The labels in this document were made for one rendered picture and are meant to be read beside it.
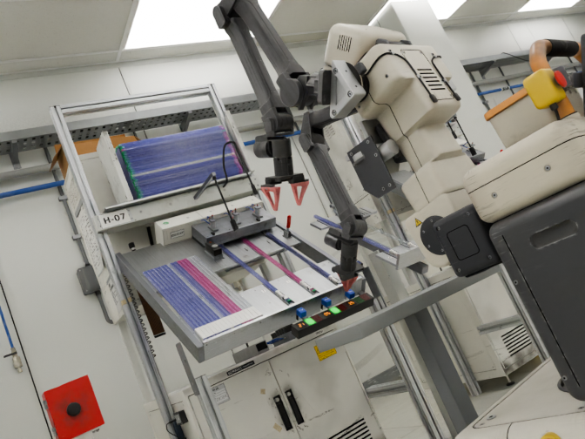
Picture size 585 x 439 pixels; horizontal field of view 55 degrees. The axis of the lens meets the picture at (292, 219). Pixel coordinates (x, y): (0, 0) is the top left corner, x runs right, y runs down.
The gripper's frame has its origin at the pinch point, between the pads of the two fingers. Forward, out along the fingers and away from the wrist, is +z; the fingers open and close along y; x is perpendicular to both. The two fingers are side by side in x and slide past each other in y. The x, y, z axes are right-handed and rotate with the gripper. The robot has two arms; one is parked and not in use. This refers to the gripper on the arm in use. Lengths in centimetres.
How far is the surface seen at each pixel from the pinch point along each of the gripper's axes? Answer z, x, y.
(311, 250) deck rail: 2.1, -32.4, -8.6
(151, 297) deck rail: 2, -36, 59
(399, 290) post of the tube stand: 13.5, -2.5, -31.2
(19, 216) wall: 47, -230, 71
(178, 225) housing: -6, -68, 34
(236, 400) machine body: 38, -9, 42
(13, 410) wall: 127, -152, 105
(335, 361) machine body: 40.2, -6.8, -3.4
